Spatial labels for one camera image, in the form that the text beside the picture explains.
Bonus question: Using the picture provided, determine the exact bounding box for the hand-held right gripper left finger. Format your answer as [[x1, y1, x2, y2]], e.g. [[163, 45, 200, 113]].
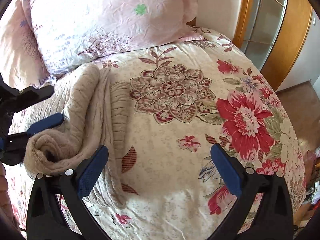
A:
[[26, 145, 112, 240]]

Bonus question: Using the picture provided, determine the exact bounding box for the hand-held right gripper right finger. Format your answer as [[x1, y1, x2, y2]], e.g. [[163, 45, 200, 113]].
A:
[[207, 144, 294, 240]]

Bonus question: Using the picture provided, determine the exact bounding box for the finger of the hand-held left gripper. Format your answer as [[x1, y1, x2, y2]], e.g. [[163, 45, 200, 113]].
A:
[[0, 74, 55, 113], [5, 113, 65, 146]]

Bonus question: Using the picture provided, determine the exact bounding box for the beige cable knit sweater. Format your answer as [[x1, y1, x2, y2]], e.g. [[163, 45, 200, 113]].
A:
[[24, 64, 137, 208]]

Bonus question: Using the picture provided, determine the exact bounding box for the person's left forearm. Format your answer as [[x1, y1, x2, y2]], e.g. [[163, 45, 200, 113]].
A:
[[0, 164, 17, 233]]

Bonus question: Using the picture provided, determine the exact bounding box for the floral quilted bedspread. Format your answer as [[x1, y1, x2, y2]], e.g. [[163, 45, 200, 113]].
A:
[[6, 26, 308, 240]]

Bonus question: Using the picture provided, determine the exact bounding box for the pink floral pillow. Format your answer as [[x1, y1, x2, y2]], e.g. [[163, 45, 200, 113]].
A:
[[0, 0, 52, 88]]

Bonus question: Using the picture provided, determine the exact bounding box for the pink pillow with green clover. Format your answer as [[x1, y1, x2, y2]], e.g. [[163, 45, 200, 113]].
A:
[[28, 0, 200, 77]]

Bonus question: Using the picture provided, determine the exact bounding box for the wooden door with glass panes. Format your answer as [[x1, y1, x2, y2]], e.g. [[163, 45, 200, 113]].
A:
[[232, 0, 315, 92]]

